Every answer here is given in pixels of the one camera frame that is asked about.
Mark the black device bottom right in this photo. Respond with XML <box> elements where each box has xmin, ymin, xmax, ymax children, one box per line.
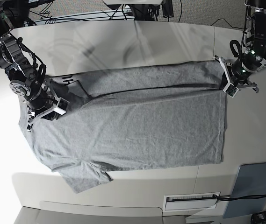
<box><xmin>251</xmin><ymin>211</ymin><xmax>266</xmax><ymax>224</ymax></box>

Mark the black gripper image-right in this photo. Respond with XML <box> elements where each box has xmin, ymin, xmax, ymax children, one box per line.
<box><xmin>213</xmin><ymin>55</ymin><xmax>262</xmax><ymax>93</ymax></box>

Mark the grey-blue laptop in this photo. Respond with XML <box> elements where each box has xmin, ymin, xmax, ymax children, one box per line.
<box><xmin>223</xmin><ymin>162</ymin><xmax>266</xmax><ymax>219</ymax></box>

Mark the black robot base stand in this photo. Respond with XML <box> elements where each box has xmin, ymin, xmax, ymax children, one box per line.
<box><xmin>22</xmin><ymin>0</ymin><xmax>185</xmax><ymax>23</ymax></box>

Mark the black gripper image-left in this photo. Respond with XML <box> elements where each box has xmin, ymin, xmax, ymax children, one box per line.
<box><xmin>18</xmin><ymin>78</ymin><xmax>61</xmax><ymax>132</ymax></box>

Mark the black cable to grommet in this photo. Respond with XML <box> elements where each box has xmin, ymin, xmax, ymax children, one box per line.
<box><xmin>213</xmin><ymin>192</ymin><xmax>266</xmax><ymax>202</ymax></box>

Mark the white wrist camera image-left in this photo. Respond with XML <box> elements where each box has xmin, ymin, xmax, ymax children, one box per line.
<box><xmin>53</xmin><ymin>98</ymin><xmax>69</xmax><ymax>115</ymax></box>

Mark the grey T-shirt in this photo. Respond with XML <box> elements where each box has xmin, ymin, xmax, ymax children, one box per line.
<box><xmin>19</xmin><ymin>61</ymin><xmax>226</xmax><ymax>193</ymax></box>

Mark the black floor cable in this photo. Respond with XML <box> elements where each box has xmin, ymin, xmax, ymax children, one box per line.
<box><xmin>210</xmin><ymin>18</ymin><xmax>266</xmax><ymax>42</ymax></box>

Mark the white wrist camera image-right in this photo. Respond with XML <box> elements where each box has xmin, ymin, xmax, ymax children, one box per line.
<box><xmin>223</xmin><ymin>83</ymin><xmax>239</xmax><ymax>98</ymax></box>

